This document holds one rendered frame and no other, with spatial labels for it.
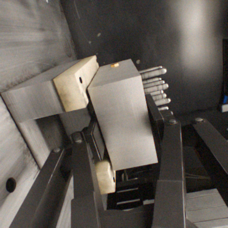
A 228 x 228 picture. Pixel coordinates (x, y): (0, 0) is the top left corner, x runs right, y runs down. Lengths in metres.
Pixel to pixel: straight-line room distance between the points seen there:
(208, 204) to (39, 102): 0.36
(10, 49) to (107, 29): 0.29
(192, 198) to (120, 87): 0.32
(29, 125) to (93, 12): 0.34
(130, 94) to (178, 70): 0.35
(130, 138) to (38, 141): 0.09
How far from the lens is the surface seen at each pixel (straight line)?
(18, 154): 0.18
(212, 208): 0.42
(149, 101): 0.19
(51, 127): 0.23
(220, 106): 0.56
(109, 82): 0.16
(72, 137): 0.16
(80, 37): 0.48
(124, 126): 0.17
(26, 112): 0.17
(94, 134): 0.16
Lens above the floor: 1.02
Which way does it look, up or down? 7 degrees down
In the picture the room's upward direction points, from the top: 77 degrees clockwise
